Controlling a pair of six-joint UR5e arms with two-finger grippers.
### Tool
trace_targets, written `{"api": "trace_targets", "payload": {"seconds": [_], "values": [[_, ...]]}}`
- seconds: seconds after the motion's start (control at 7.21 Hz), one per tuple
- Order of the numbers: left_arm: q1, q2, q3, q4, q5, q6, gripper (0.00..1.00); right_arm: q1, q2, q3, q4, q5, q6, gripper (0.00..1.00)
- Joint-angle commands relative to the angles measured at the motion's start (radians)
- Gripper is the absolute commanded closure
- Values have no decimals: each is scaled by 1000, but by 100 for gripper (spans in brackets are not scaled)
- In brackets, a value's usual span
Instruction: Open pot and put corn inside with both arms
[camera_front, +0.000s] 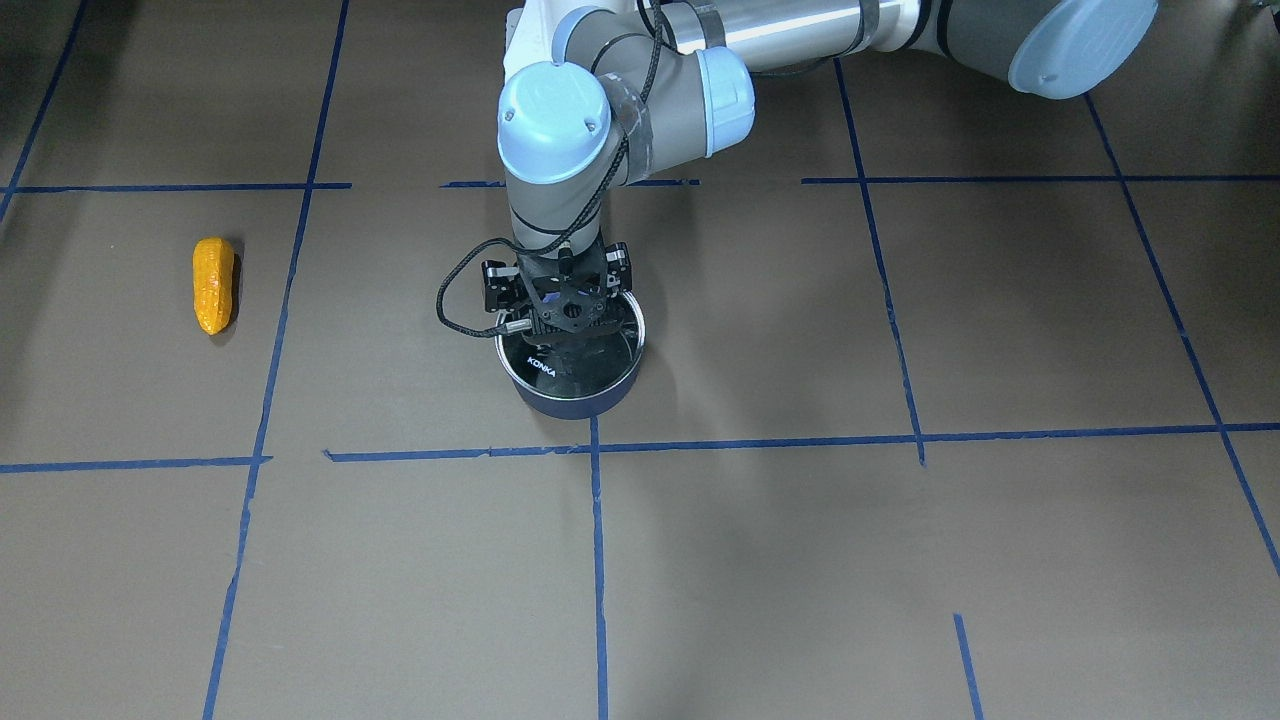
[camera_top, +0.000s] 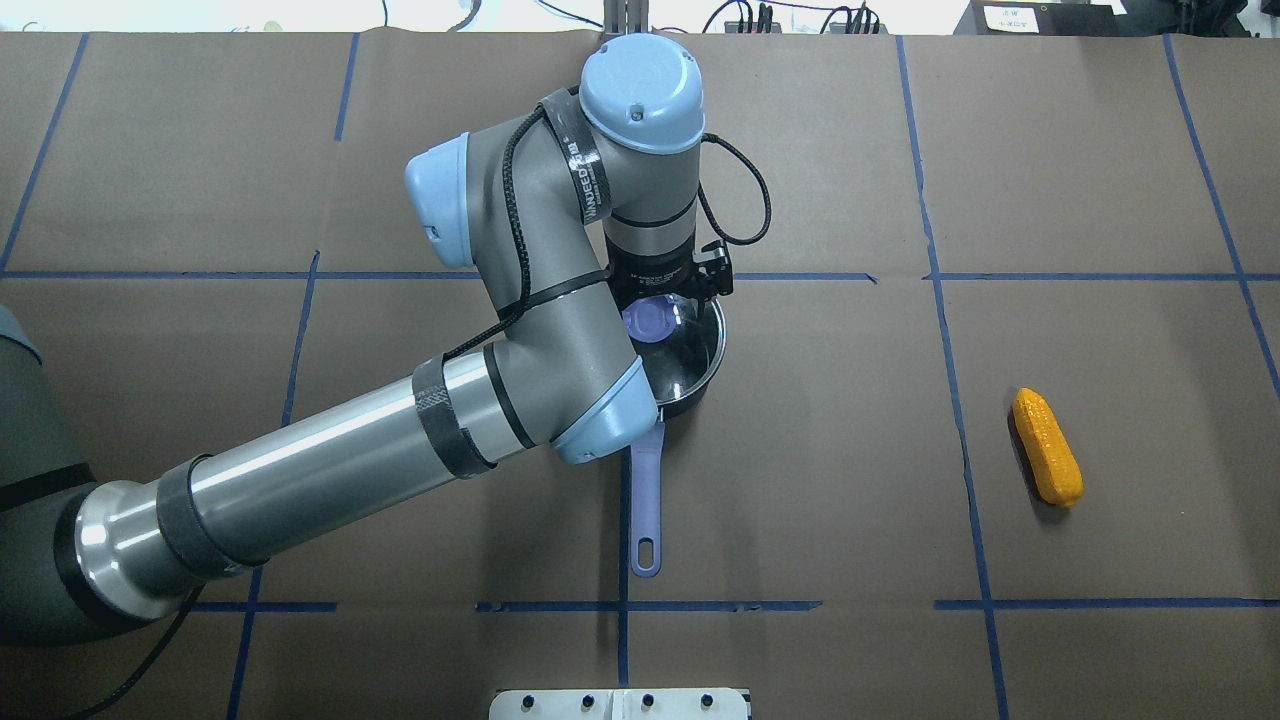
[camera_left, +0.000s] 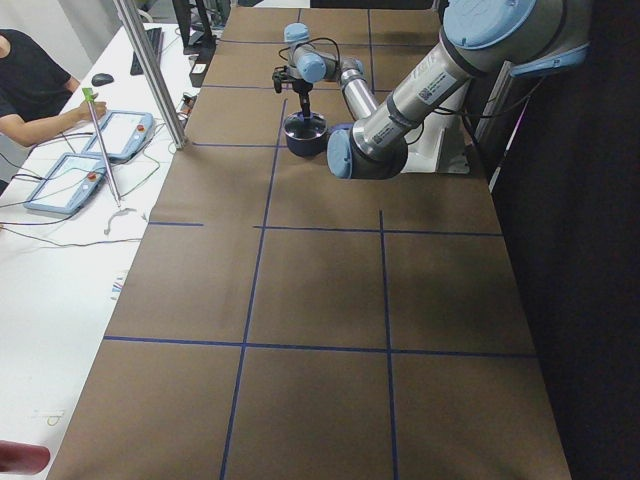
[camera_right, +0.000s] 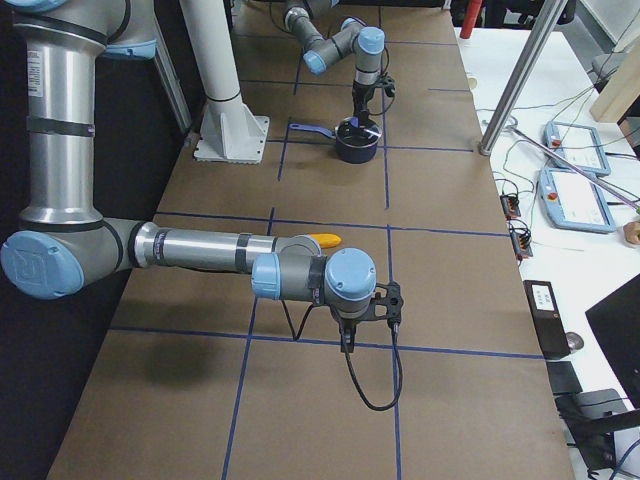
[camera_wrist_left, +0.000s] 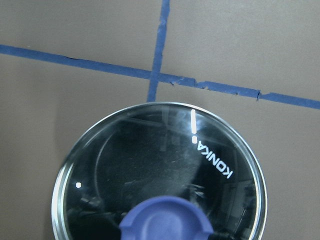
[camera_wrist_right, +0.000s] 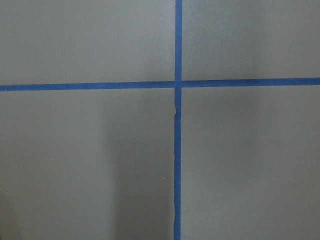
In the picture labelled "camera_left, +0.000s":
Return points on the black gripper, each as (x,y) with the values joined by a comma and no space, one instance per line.
(302,91)

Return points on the glass pot lid blue knob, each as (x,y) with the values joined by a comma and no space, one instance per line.
(295,127)

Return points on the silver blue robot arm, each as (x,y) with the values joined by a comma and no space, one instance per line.
(540,37)

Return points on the dark blue saucepan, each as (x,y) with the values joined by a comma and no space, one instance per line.
(307,148)

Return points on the far blue teach pendant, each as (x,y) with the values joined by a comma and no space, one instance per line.
(124,134)

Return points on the blue teach pendant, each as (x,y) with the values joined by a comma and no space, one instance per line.
(124,134)
(68,185)

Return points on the black computer mouse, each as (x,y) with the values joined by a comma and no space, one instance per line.
(101,79)

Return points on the thin metal rod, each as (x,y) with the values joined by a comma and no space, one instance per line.
(89,98)

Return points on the near blue teach pendant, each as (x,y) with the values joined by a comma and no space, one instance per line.
(68,185)

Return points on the person in black shirt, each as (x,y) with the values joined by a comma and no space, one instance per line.
(34,90)

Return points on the red cylinder object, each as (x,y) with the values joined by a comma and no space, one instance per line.
(24,459)

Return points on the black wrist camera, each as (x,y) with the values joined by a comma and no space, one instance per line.
(280,78)

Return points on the aluminium frame post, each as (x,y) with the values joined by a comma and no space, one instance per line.
(131,20)

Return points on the white camera post base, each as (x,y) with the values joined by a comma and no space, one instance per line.
(438,146)

